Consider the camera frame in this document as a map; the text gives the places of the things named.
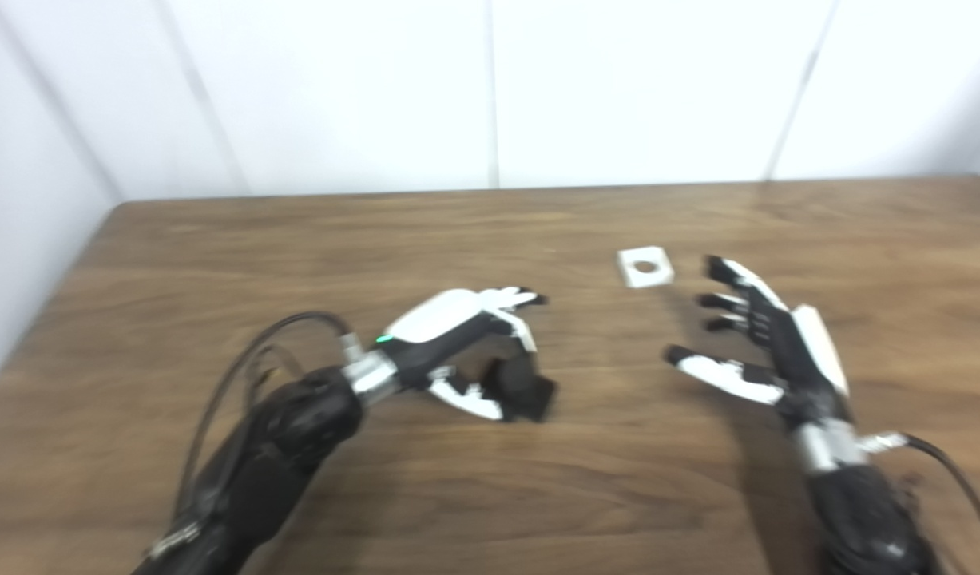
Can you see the black peg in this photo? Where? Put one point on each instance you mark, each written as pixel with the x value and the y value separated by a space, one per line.
pixel 525 391

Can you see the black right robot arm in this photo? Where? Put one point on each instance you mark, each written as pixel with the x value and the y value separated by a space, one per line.
pixel 865 511

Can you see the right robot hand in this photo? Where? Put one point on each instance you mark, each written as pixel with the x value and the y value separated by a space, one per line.
pixel 801 359

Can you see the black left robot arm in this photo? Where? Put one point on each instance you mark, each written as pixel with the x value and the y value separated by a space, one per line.
pixel 282 447

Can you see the white square piece with hole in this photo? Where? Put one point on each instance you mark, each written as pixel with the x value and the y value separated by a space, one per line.
pixel 659 276

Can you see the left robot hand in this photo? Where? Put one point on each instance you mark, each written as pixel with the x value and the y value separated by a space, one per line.
pixel 442 315

